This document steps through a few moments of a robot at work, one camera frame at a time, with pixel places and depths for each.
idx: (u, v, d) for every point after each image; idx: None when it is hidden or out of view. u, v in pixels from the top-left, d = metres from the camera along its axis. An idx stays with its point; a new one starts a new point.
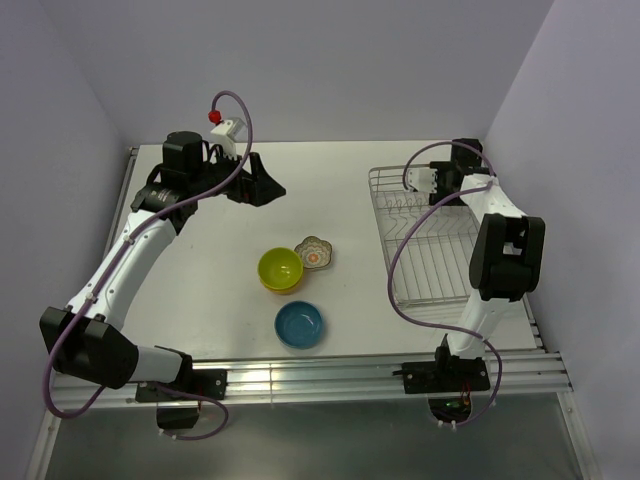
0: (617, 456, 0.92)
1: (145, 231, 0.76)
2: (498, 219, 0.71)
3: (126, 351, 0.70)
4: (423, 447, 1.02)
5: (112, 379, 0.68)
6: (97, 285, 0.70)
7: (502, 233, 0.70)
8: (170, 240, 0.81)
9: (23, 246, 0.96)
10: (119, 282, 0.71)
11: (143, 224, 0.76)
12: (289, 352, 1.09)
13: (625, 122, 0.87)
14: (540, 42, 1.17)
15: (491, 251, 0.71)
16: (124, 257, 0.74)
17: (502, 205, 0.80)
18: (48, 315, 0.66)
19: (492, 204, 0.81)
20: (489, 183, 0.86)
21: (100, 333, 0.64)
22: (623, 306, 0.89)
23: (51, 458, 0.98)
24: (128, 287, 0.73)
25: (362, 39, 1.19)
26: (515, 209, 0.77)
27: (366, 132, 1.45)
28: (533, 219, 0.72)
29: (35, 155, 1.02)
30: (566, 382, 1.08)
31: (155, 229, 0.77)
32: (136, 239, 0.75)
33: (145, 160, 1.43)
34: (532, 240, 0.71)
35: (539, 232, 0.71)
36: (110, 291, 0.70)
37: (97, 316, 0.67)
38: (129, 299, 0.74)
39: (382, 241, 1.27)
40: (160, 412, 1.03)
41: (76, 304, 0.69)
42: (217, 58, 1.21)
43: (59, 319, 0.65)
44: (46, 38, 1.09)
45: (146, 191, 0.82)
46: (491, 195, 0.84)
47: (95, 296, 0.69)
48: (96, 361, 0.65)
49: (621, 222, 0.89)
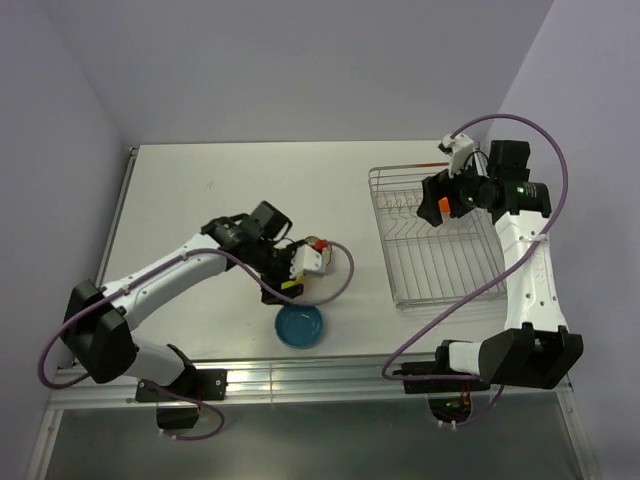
0: (618, 456, 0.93)
1: (200, 254, 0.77)
2: (527, 341, 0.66)
3: (125, 355, 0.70)
4: (422, 447, 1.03)
5: (104, 371, 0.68)
6: (135, 280, 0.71)
7: (526, 350, 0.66)
8: (215, 271, 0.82)
9: (23, 246, 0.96)
10: (154, 287, 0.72)
11: (203, 248, 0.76)
12: (289, 352, 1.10)
13: (628, 122, 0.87)
14: (540, 41, 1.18)
15: (510, 365, 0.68)
16: (170, 268, 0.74)
17: (540, 303, 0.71)
18: (83, 286, 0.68)
19: (527, 296, 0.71)
20: (536, 242, 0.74)
21: (113, 326, 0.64)
22: (623, 307, 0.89)
23: (51, 458, 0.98)
24: (159, 295, 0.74)
25: (363, 38, 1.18)
26: (556, 311, 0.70)
27: (365, 132, 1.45)
28: (573, 339, 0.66)
29: (35, 155, 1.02)
30: (566, 382, 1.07)
31: (211, 258, 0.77)
32: (189, 257, 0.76)
33: (145, 160, 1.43)
34: (563, 358, 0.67)
35: (572, 355, 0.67)
36: (142, 292, 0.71)
37: (119, 308, 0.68)
38: (157, 303, 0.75)
39: (382, 241, 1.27)
40: (161, 412, 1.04)
41: (109, 288, 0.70)
42: (217, 57, 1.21)
43: (89, 295, 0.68)
44: (46, 37, 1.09)
45: (219, 222, 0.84)
46: (535, 271, 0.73)
47: (129, 289, 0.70)
48: (95, 352, 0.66)
49: (621, 225, 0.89)
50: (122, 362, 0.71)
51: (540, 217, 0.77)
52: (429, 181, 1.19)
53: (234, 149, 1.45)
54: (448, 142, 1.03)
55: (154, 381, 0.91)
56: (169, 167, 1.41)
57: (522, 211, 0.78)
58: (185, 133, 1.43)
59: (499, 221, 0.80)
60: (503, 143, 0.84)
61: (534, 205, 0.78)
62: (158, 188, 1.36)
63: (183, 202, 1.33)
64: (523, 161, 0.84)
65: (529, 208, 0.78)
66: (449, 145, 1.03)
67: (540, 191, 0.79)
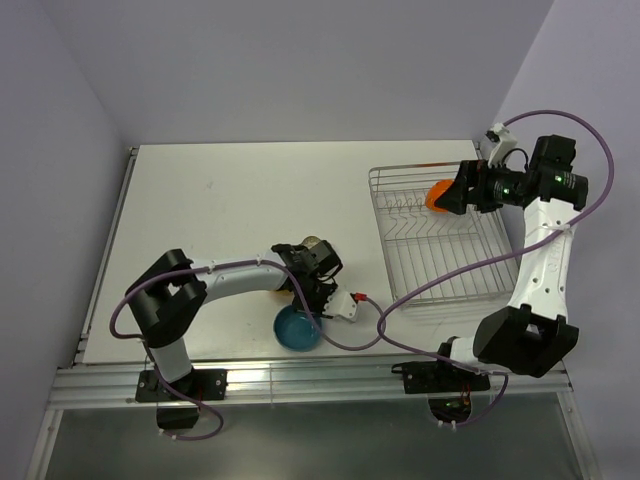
0: (618, 456, 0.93)
1: (271, 265, 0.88)
2: (521, 319, 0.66)
3: (181, 327, 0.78)
4: (422, 447, 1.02)
5: (161, 334, 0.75)
6: (220, 264, 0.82)
7: (519, 330, 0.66)
8: (271, 284, 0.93)
9: (23, 246, 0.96)
10: (231, 277, 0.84)
11: (276, 261, 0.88)
12: (289, 352, 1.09)
13: (630, 121, 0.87)
14: (540, 41, 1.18)
15: (501, 343, 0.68)
16: (246, 269, 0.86)
17: (545, 289, 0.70)
18: (173, 253, 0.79)
19: (533, 280, 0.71)
20: (558, 231, 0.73)
21: (192, 293, 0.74)
22: (624, 306, 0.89)
23: (51, 458, 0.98)
24: (229, 286, 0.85)
25: (363, 38, 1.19)
26: (559, 300, 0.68)
27: (366, 132, 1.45)
28: (567, 328, 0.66)
29: (35, 155, 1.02)
30: (566, 382, 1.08)
31: (278, 270, 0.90)
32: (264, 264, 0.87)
33: (145, 160, 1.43)
34: (555, 346, 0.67)
35: (565, 344, 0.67)
36: (221, 278, 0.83)
37: (201, 281, 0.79)
38: (220, 293, 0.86)
39: (382, 240, 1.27)
40: (160, 412, 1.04)
41: (196, 264, 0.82)
42: (218, 57, 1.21)
43: (176, 262, 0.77)
44: (45, 36, 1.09)
45: (284, 247, 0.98)
46: (549, 258, 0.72)
47: (212, 268, 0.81)
48: (163, 316, 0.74)
49: (622, 225, 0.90)
50: (174, 334, 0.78)
51: (571, 209, 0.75)
52: (467, 167, 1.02)
53: (234, 149, 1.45)
54: (498, 130, 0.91)
55: (159, 373, 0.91)
56: (169, 168, 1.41)
57: (553, 200, 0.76)
58: (185, 133, 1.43)
59: (529, 207, 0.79)
60: (548, 140, 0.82)
61: (568, 195, 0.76)
62: (158, 188, 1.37)
63: (183, 202, 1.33)
64: (565, 153, 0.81)
65: (562, 198, 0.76)
66: (498, 133, 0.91)
67: (578, 183, 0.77)
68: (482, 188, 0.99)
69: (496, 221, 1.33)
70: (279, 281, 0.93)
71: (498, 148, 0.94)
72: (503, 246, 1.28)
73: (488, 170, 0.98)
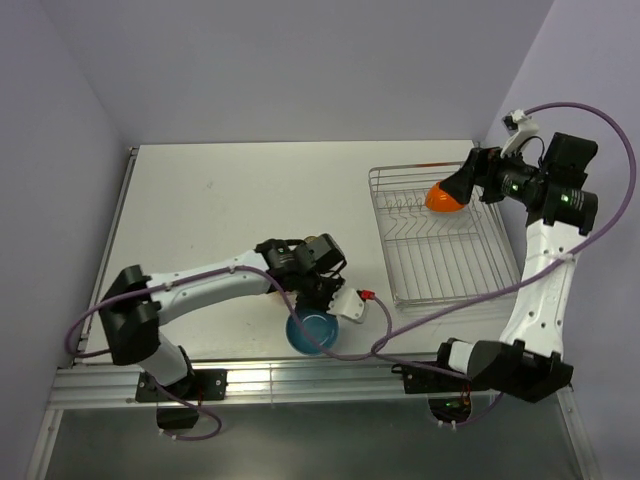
0: (618, 456, 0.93)
1: (245, 273, 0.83)
2: (515, 357, 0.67)
3: (139, 351, 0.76)
4: (421, 447, 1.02)
5: (122, 354, 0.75)
6: (179, 280, 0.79)
7: (512, 366, 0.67)
8: (254, 290, 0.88)
9: (23, 247, 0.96)
10: (193, 291, 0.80)
11: (249, 268, 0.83)
12: (290, 353, 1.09)
13: (631, 121, 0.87)
14: (539, 41, 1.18)
15: (493, 377, 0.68)
16: (213, 279, 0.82)
17: (541, 325, 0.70)
18: (131, 272, 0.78)
19: (530, 314, 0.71)
20: (558, 261, 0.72)
21: (144, 318, 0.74)
22: (624, 306, 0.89)
23: (51, 458, 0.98)
24: (197, 299, 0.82)
25: (363, 38, 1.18)
26: (554, 337, 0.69)
27: (365, 132, 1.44)
28: (560, 367, 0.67)
29: (35, 156, 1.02)
30: (566, 382, 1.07)
31: (254, 277, 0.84)
32: (236, 271, 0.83)
33: (145, 160, 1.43)
34: (548, 381, 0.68)
35: (556, 381, 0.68)
36: (182, 293, 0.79)
37: (157, 301, 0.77)
38: (189, 307, 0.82)
39: (382, 240, 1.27)
40: (160, 412, 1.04)
41: (155, 280, 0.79)
42: (217, 56, 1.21)
43: (134, 282, 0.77)
44: (45, 37, 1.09)
45: (276, 244, 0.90)
46: (547, 292, 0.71)
47: (171, 286, 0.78)
48: (120, 338, 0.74)
49: (622, 225, 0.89)
50: (141, 352, 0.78)
51: (575, 233, 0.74)
52: (476, 155, 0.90)
53: (234, 149, 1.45)
54: (518, 119, 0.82)
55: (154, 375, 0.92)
56: (169, 168, 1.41)
57: (557, 223, 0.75)
58: (185, 133, 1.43)
59: (532, 226, 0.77)
60: (567, 138, 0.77)
61: (574, 217, 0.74)
62: (158, 188, 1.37)
63: (183, 202, 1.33)
64: (581, 162, 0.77)
65: (567, 220, 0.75)
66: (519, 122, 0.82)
67: (586, 204, 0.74)
68: (490, 176, 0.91)
69: (496, 221, 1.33)
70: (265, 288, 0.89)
71: (513, 138, 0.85)
72: (503, 246, 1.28)
73: (500, 160, 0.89)
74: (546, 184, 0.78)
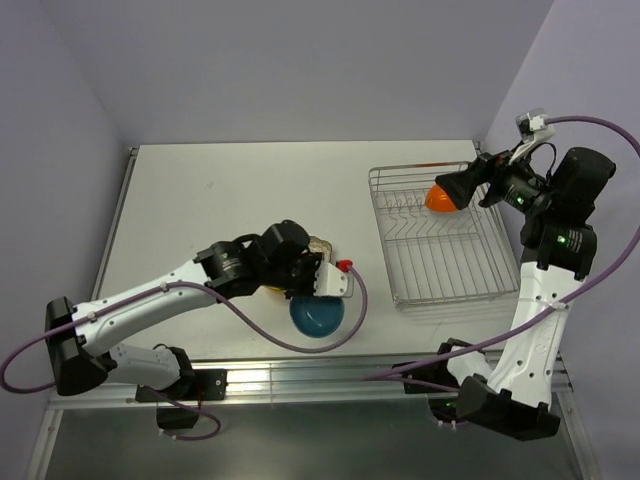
0: (618, 456, 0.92)
1: (182, 288, 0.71)
2: (503, 409, 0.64)
3: (78, 386, 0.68)
4: (421, 447, 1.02)
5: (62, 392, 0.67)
6: (104, 308, 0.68)
7: (499, 417, 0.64)
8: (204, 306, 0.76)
9: (23, 247, 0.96)
10: (122, 318, 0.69)
11: (184, 283, 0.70)
12: (289, 353, 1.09)
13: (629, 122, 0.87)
14: (539, 42, 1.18)
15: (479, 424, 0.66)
16: (144, 300, 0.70)
17: (529, 374, 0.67)
18: (57, 305, 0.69)
19: (518, 361, 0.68)
20: (551, 309, 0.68)
21: (70, 356, 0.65)
22: (624, 306, 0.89)
23: (51, 458, 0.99)
24: (131, 326, 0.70)
25: (363, 38, 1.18)
26: (542, 388, 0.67)
27: (365, 132, 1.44)
28: (547, 418, 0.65)
29: (36, 156, 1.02)
30: (566, 382, 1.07)
31: (193, 292, 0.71)
32: (170, 289, 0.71)
33: (145, 160, 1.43)
34: (533, 430, 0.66)
35: (541, 431, 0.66)
36: (109, 322, 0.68)
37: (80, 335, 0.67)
38: (127, 334, 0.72)
39: (382, 240, 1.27)
40: (160, 412, 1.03)
41: (80, 311, 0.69)
42: (217, 56, 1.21)
43: (59, 315, 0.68)
44: (45, 37, 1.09)
45: (220, 247, 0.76)
46: (537, 340, 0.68)
47: (96, 317, 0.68)
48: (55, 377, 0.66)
49: (622, 225, 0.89)
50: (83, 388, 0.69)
51: (570, 278, 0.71)
52: (482, 162, 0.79)
53: (234, 149, 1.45)
54: (536, 126, 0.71)
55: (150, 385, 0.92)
56: (169, 168, 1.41)
57: (551, 266, 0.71)
58: (185, 133, 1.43)
59: (526, 265, 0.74)
60: (580, 162, 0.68)
61: (569, 261, 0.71)
62: (158, 188, 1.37)
63: (183, 202, 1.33)
64: (586, 196, 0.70)
65: (563, 262, 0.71)
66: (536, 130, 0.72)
67: (584, 245, 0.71)
68: (494, 184, 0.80)
69: (496, 220, 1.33)
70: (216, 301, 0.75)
71: (525, 146, 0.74)
72: (503, 246, 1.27)
73: (509, 168, 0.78)
74: (543, 220, 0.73)
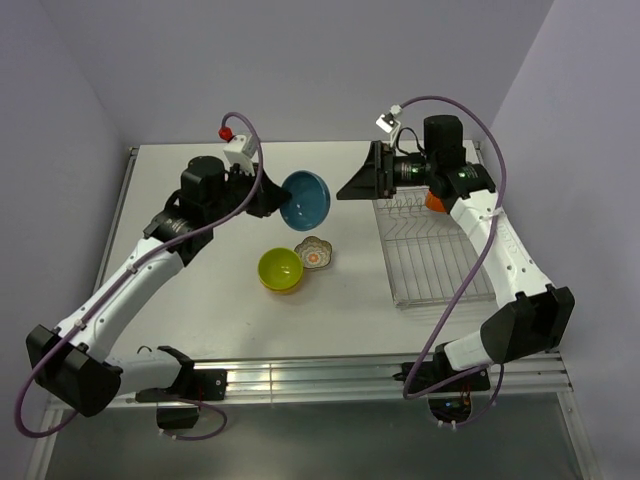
0: (617, 456, 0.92)
1: (149, 261, 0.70)
2: (525, 307, 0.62)
3: (99, 395, 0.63)
4: (421, 447, 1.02)
5: (87, 407, 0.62)
6: (87, 311, 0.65)
7: (528, 321, 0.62)
8: (175, 272, 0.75)
9: (22, 247, 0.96)
10: (110, 312, 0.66)
11: (148, 254, 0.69)
12: (289, 353, 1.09)
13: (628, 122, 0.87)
14: (539, 41, 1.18)
15: (517, 338, 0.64)
16: (120, 288, 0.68)
17: (522, 269, 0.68)
18: (34, 336, 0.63)
19: (509, 268, 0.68)
20: (495, 217, 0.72)
21: (79, 364, 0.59)
22: (622, 307, 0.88)
23: (51, 457, 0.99)
24: (120, 319, 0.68)
25: (363, 38, 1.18)
26: (538, 273, 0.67)
27: (365, 132, 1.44)
28: (561, 293, 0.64)
29: (34, 156, 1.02)
30: (566, 382, 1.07)
31: (162, 259, 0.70)
32: (139, 268, 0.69)
33: (144, 160, 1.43)
34: (559, 316, 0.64)
35: (566, 306, 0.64)
36: (100, 321, 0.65)
37: (80, 345, 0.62)
38: (119, 331, 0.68)
39: (381, 241, 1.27)
40: (160, 412, 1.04)
41: (64, 328, 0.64)
42: (215, 56, 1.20)
43: (45, 340, 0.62)
44: (44, 36, 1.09)
45: (161, 218, 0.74)
46: (504, 243, 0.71)
47: (84, 323, 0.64)
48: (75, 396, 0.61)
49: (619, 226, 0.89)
50: (106, 395, 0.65)
51: (488, 194, 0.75)
52: (378, 148, 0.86)
53: None
54: (397, 112, 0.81)
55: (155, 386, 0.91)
56: (169, 168, 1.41)
57: (472, 194, 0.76)
58: (185, 133, 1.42)
59: (454, 208, 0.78)
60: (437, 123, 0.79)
61: (479, 185, 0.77)
62: (158, 188, 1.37)
63: None
64: (459, 139, 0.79)
65: (476, 189, 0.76)
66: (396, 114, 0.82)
67: (478, 171, 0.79)
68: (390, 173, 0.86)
69: None
70: (181, 262, 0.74)
71: (395, 131, 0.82)
72: None
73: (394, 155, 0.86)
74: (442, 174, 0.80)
